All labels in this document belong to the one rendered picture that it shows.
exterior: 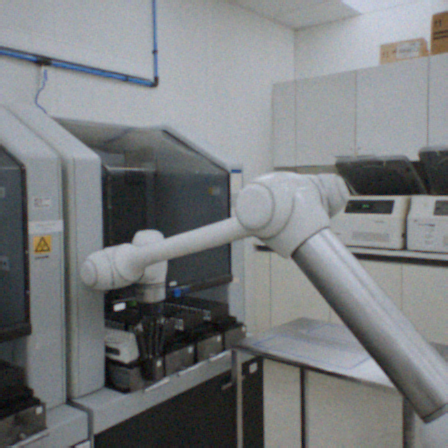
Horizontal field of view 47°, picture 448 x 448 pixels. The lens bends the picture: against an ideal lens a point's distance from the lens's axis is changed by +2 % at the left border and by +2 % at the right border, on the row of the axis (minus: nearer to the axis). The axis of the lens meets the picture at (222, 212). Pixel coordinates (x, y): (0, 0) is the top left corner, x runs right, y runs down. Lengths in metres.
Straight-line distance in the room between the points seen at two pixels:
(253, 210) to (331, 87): 3.18
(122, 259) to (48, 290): 0.24
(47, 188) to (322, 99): 2.99
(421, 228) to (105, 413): 2.47
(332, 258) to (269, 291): 3.09
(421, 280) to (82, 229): 2.50
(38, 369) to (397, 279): 2.59
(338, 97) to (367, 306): 3.19
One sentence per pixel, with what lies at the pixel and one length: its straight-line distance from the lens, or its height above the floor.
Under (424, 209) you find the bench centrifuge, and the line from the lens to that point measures 3.54.
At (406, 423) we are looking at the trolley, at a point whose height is 0.73.
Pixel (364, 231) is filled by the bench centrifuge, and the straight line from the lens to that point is 3.64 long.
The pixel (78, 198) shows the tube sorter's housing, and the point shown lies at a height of 1.31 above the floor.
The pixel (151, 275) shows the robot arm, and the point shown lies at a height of 1.09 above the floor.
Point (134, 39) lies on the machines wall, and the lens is 3.27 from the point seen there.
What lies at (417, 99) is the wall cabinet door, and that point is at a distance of 3.86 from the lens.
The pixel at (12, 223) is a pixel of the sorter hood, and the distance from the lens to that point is 1.40.
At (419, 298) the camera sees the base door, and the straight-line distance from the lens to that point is 3.57.
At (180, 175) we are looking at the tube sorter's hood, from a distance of 1.78.
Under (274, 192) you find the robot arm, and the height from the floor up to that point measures 1.33.
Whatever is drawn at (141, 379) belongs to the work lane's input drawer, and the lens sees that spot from 1.64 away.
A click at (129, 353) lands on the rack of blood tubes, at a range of 1.63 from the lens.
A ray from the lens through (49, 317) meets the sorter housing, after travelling 1.51.
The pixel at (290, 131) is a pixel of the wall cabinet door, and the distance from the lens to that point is 4.25.
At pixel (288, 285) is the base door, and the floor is 0.57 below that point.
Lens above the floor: 1.34
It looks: 3 degrees down
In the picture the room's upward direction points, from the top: 1 degrees counter-clockwise
